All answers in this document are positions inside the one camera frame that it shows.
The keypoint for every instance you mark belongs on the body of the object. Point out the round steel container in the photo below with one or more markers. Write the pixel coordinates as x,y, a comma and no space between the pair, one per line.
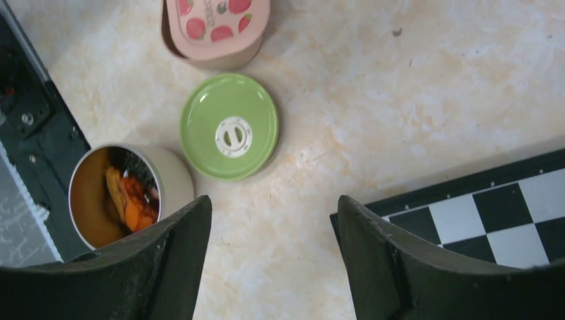
93,213

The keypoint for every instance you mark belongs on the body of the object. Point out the checkerboard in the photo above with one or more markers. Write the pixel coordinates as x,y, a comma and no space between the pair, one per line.
512,215

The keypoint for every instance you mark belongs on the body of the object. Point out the orange fried food piece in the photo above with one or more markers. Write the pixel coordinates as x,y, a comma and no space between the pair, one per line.
113,177

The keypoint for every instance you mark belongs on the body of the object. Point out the dark seaweed roll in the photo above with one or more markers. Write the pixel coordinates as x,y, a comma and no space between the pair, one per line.
136,167

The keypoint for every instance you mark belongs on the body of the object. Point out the green round lid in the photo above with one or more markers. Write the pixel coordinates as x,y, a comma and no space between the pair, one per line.
229,127

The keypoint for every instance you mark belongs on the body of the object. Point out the orange chicken drumstick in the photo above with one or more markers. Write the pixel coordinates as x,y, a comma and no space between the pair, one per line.
139,214

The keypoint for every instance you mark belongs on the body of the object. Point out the pink lunch box lid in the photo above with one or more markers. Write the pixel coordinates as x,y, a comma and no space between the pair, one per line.
218,26

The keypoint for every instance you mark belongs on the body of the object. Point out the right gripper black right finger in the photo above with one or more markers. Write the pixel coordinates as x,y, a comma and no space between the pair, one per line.
394,274

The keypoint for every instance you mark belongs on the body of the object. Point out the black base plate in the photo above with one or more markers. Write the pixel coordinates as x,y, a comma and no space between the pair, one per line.
41,143

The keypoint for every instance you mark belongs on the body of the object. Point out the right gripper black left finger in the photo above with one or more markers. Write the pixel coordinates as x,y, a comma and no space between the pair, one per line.
152,274

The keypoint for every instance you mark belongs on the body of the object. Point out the pink lunch box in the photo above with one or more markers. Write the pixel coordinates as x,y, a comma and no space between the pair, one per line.
212,55

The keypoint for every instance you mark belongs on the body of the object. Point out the aluminium frame rail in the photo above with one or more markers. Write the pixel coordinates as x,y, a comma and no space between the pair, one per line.
22,212

